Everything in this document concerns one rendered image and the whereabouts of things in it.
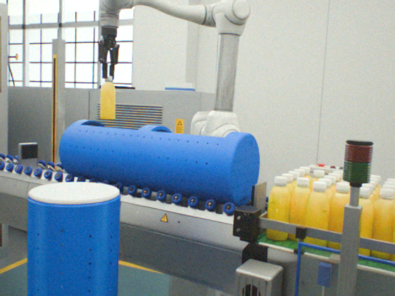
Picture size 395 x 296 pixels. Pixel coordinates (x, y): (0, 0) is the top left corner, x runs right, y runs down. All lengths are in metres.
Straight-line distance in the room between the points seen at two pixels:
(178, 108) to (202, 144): 1.79
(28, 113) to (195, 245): 2.94
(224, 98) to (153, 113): 1.45
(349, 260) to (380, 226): 0.26
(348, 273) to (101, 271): 0.71
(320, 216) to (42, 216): 0.83
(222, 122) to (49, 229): 1.01
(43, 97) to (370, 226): 3.32
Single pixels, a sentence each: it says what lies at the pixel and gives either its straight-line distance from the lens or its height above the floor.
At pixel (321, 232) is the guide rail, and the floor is 0.97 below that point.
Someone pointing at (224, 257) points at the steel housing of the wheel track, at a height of 0.78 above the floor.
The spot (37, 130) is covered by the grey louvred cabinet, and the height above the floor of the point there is 1.03.
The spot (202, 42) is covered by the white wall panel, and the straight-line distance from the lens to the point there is 4.58.
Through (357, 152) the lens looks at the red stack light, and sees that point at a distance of 0.99.
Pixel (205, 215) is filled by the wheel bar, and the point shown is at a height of 0.92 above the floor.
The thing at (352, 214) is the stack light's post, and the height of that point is 1.08.
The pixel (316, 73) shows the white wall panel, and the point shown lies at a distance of 4.24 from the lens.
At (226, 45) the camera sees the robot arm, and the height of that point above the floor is 1.62.
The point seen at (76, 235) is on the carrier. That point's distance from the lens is 1.22.
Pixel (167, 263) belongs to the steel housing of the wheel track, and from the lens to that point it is 1.67.
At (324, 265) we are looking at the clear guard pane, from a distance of 1.19.
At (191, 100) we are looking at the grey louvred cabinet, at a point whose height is 1.37.
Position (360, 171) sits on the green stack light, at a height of 1.19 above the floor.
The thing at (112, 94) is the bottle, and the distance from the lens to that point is 1.92.
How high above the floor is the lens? 1.32
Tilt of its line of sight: 6 degrees down
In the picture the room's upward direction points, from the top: 3 degrees clockwise
